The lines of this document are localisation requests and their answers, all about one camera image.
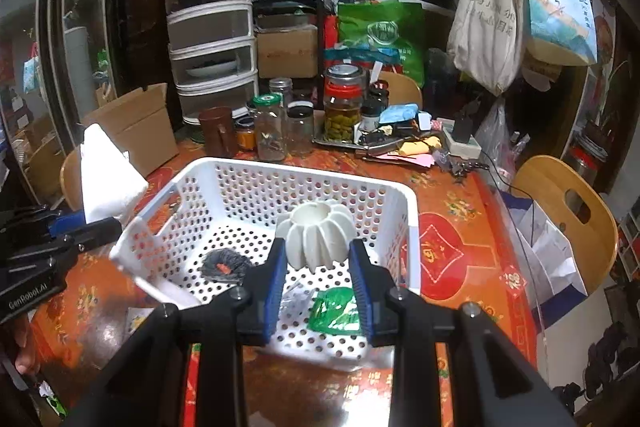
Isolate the blue face mask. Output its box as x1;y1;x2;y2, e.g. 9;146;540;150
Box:
378;103;420;125

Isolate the green lid glass jar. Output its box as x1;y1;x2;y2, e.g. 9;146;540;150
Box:
251;93;288;162

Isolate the white and blue paper bag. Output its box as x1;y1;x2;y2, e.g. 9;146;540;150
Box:
500;194;588;328

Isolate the brown mug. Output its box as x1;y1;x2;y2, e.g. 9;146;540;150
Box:
198;107;238;158

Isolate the silver lid glass jar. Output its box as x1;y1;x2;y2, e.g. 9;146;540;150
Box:
269;77;294;108

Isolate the hanging clear plastic bag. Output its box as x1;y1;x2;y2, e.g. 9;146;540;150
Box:
477;99;521;165

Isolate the dark patterned pouch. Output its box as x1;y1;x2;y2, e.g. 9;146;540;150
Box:
201;249;253;282

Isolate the green plastic packet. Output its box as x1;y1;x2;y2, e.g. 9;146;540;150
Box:
307;287;363;335

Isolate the white power strip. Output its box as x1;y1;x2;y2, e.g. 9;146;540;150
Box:
442;127;483;158

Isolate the small dark jar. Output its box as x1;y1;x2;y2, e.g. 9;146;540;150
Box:
360;99;383;132

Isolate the red lid glass jar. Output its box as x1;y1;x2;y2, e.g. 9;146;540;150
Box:
322;64;367;142

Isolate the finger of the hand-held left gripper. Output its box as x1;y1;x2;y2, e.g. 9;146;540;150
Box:
47;209;88;238
60;217;123;254

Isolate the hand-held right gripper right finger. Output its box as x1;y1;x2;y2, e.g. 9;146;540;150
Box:
348;238;576;427

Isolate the white plastic drawer tower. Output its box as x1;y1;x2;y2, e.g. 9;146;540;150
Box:
164;0;258;125

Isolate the open cardboard box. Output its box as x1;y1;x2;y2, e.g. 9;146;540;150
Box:
82;83;180;178

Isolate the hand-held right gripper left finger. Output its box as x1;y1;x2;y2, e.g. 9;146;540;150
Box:
65;237;288;427

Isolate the yellow soft item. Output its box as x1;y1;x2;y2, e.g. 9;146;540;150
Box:
397;138;435;158

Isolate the large white cloth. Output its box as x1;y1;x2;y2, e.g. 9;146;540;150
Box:
80;122;150;224

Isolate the wooden chair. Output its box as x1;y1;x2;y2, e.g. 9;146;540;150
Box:
60;147;86;210
514;155;618;295
372;72;423;108

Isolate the closed brown cardboard box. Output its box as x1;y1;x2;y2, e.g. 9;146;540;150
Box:
255;24;319;79

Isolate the green shopping bag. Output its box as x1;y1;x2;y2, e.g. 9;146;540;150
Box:
337;0;426;88

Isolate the white ribbed round holder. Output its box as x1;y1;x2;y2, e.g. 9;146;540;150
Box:
275;201;357;270

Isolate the small orange jar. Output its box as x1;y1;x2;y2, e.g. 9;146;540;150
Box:
235;116;257;150

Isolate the white canvas tote bag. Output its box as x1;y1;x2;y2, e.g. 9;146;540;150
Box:
446;0;523;96

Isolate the person's left hand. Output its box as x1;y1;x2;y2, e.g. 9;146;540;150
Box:
14;312;41;373

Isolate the dark mirrored cabinet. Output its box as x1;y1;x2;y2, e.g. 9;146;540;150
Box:
0;0;166;208

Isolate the black charger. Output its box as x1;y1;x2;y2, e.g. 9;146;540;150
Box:
452;104;476;142

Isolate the blue printed tote bag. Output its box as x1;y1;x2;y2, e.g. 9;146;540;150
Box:
517;0;598;66

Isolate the white perforated plastic basket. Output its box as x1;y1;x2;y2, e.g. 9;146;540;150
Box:
109;157;420;375

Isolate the clear plastic bag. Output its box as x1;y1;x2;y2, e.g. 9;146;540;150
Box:
280;277;321;313
477;99;521;165

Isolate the black lid glass jar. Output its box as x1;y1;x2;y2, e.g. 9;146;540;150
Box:
286;101;316;156

